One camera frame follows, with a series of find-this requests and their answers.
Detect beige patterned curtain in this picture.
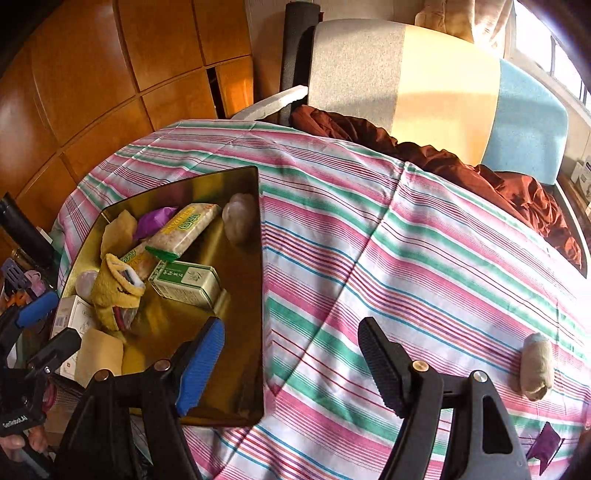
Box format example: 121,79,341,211
416,0,515,47

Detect person's left hand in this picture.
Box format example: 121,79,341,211
0,427,49,464

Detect brown blanket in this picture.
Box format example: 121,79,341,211
290,105,583,273

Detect gold metal tin box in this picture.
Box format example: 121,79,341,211
58,165,266,428

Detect striped bedsheet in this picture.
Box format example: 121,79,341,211
51,120,591,480

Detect grey yellow blue headboard cushion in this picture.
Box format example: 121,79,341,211
307,19,568,185

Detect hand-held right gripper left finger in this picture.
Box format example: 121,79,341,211
53,316,227,480

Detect white puffed snack packet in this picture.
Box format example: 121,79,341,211
145,203,222,259

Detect yellow green snack packet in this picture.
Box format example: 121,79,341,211
117,244,160,282

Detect large clear plastic bag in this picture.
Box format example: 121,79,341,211
222,193,258,244

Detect green box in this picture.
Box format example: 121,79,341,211
150,260,222,308

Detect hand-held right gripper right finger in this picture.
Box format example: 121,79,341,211
358,316,532,480

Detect barred window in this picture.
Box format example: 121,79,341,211
508,0,591,107

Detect purple snack packet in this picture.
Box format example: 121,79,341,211
524,421,566,462
136,207,178,241

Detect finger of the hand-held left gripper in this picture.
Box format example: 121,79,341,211
0,291,61,342
28,329,83,374

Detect wooden wardrobe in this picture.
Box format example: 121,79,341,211
0,0,254,259

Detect white cardboard box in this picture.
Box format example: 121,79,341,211
570,159,591,201

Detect black bottle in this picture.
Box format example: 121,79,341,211
0,193,58,273

